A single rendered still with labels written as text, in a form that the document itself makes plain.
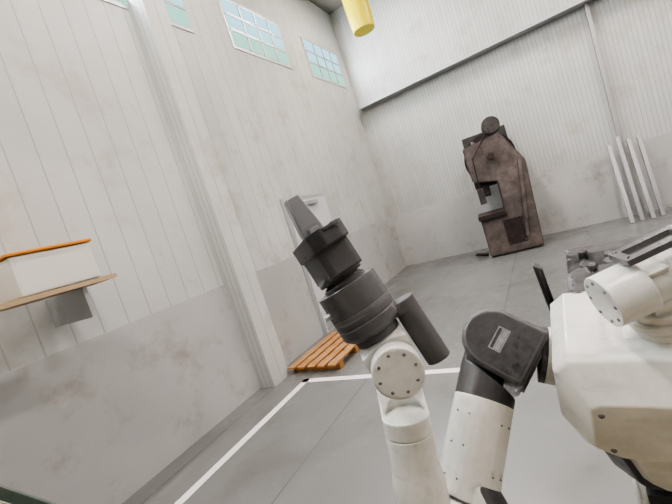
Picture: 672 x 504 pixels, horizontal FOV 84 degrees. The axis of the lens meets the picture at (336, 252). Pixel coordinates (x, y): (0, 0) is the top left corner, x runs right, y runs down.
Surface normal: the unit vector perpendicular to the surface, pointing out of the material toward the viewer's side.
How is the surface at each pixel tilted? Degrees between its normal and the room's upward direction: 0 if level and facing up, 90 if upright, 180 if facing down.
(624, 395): 68
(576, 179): 90
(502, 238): 90
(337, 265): 80
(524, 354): 54
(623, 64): 90
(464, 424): 46
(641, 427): 113
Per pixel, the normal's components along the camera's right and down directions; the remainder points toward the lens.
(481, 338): -0.35, -0.44
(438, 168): -0.46, 0.22
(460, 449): -0.77, -0.45
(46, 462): 0.83, -0.22
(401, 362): -0.06, 0.02
